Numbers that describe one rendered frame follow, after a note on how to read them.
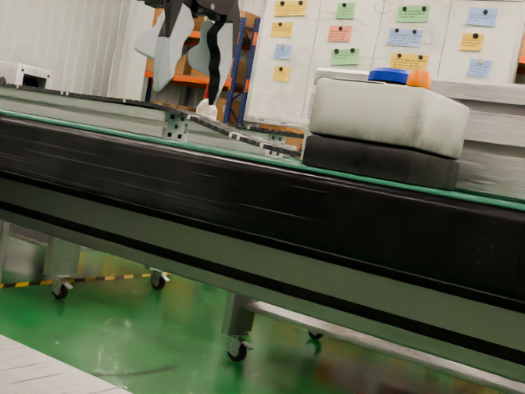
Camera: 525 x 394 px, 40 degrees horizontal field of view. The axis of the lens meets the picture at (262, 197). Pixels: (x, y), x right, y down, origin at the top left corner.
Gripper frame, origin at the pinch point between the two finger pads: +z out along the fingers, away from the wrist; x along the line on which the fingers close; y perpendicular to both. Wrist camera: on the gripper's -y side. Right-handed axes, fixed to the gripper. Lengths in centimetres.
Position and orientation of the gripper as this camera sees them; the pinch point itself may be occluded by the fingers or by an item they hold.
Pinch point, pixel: (192, 90)
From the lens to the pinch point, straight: 78.4
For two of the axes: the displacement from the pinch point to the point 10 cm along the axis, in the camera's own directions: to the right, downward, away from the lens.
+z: -1.7, 9.8, 0.6
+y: -7.9, -1.8, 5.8
